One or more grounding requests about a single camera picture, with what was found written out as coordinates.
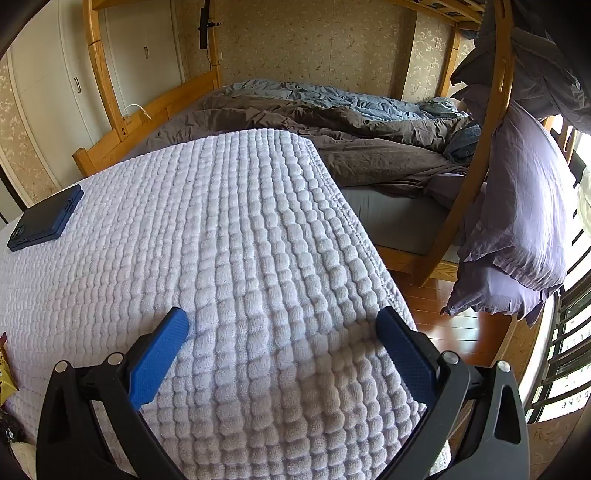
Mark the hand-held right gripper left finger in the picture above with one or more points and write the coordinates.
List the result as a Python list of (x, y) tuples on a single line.
[(157, 355)]

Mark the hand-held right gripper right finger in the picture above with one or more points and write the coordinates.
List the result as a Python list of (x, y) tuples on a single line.
[(406, 355)]

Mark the gold snack wrapper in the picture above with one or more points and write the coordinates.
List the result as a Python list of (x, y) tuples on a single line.
[(5, 378)]

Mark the black foil wrapper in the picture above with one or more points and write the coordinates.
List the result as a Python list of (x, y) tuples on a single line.
[(9, 424)]

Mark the grey mattress sheet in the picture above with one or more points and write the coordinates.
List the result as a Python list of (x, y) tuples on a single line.
[(392, 217)]

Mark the white quilted blanket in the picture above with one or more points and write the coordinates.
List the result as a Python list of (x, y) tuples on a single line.
[(231, 230)]

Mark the dark blue smartphone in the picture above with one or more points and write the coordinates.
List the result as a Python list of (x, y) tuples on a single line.
[(44, 219)]

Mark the brown and blue duvet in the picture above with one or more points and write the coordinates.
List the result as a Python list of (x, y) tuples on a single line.
[(369, 157)]

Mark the white wardrobe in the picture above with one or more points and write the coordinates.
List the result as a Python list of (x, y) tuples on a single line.
[(55, 92)]

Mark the curved wooden bed post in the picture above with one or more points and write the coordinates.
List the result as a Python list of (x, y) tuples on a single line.
[(489, 115)]

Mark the wooden bunk bed frame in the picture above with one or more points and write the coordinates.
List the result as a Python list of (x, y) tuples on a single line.
[(184, 99)]

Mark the black wall device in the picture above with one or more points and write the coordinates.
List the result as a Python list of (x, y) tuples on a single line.
[(203, 27)]

